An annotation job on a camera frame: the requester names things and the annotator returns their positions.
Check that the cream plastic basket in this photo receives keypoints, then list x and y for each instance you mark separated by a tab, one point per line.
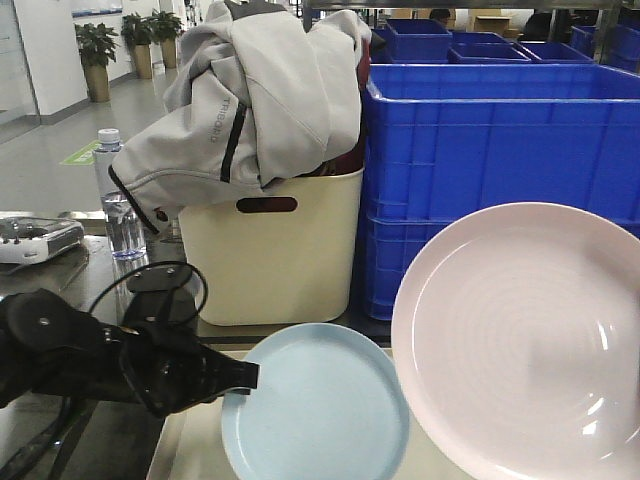
283	259

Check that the white grey remote controller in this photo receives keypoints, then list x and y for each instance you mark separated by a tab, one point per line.
32	240

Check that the potted plant middle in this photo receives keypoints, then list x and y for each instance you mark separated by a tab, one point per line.
137	33

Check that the potted plant right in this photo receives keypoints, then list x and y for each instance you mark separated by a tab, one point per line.
166	27

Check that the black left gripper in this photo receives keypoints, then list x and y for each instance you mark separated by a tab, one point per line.
152	357

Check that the green floor sign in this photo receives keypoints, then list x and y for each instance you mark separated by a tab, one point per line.
83	156

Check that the potted plant left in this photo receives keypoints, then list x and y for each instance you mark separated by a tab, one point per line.
97	47

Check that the potted plant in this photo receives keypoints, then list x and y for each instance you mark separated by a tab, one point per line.
166	27
97	47
137	33

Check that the grey jacket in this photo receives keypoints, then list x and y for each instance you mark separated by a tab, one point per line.
258	99

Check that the pink plate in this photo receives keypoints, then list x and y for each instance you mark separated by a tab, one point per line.
515	336

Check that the clear water bottle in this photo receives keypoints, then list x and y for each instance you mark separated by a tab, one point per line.
123	227

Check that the blue crate background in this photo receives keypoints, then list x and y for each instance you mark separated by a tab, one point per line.
421	41

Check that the beige tray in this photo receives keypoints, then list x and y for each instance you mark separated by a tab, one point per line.
191	447

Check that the large blue stacked crate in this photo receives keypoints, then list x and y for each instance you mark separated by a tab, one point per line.
446	140

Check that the light blue plate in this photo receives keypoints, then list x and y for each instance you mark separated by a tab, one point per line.
328	405

